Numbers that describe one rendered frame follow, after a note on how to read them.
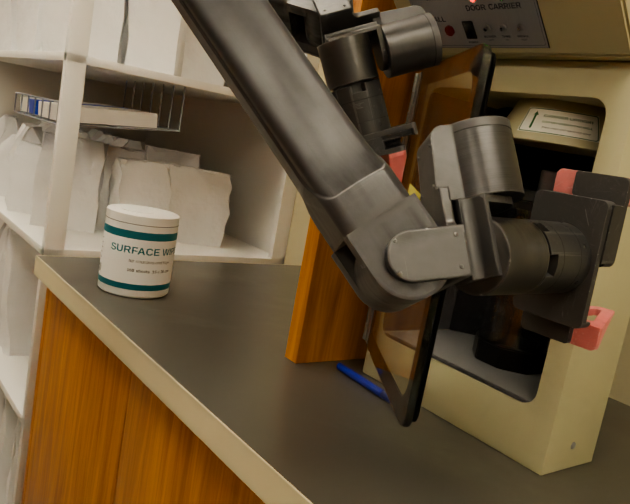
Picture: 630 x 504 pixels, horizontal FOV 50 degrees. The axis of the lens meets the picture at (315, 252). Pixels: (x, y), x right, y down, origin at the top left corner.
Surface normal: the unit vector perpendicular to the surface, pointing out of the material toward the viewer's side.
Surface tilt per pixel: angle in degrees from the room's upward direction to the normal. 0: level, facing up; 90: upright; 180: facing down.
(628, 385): 90
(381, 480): 0
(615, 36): 135
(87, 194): 90
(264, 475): 90
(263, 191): 90
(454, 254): 67
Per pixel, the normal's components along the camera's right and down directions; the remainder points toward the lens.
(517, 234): 0.55, -0.49
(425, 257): 0.13, -0.22
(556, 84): -0.79, -0.04
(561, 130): -0.30, -0.32
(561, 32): -0.69, 0.65
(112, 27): 0.30, 0.30
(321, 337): 0.59, 0.24
